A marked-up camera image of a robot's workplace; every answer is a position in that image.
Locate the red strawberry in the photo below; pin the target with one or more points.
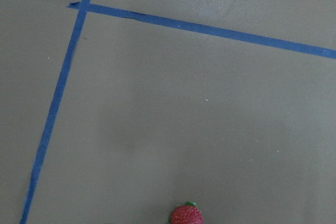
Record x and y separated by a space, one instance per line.
187 213

